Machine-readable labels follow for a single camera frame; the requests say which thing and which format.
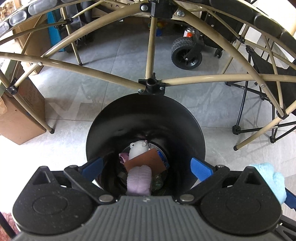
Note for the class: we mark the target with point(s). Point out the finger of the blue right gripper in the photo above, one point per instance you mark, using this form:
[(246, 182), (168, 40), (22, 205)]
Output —
[(290, 199)]

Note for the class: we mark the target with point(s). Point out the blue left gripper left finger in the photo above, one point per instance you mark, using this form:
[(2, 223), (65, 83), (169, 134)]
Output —
[(92, 169)]

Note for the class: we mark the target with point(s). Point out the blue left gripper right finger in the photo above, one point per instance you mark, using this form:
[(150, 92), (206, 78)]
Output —
[(201, 169)]

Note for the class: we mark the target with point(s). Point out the light blue plush toy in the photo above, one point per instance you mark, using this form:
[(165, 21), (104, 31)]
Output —
[(275, 180)]

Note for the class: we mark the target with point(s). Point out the purple fuzzy sock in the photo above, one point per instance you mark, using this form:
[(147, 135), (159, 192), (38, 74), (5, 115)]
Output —
[(139, 181)]

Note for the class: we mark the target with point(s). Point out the white and yellow plush alpaca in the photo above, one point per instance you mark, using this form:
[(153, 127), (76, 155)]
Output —
[(137, 148)]

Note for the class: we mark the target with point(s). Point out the pink scrubbing sponge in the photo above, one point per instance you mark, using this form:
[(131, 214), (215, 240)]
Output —
[(150, 158)]

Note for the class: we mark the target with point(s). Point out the blue tissue pack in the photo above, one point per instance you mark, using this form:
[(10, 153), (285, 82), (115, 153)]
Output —
[(163, 158)]

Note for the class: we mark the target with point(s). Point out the black round trash bin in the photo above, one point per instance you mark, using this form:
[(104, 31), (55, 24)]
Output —
[(160, 121)]

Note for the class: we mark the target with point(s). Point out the cardboard box with green liner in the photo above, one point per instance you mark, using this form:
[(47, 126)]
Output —
[(16, 123)]

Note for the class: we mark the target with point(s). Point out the black cart wheel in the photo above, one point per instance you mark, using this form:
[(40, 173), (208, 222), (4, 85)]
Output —
[(186, 53)]

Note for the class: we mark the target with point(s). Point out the clear jar with snacks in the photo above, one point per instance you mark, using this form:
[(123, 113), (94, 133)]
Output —
[(7, 8)]

